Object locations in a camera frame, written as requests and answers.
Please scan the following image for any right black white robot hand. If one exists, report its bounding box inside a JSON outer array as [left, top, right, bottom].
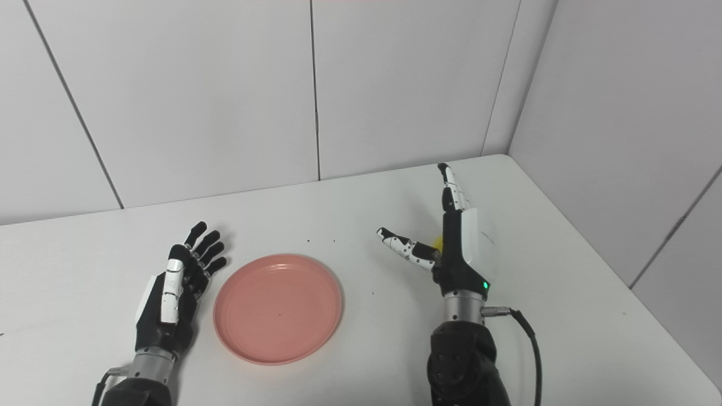
[[376, 162, 498, 298]]

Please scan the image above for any pink round plate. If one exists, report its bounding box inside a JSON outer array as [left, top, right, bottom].
[[213, 253, 344, 366]]

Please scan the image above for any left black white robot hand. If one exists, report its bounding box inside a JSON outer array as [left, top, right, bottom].
[[134, 220, 228, 357]]

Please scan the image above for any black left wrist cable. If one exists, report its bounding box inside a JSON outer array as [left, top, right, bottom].
[[90, 367, 131, 406]]

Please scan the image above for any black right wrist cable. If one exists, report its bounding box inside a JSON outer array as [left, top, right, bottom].
[[481, 306, 543, 406]]

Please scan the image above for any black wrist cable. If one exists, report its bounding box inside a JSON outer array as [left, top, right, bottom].
[[481, 306, 543, 406], [90, 367, 131, 406]]

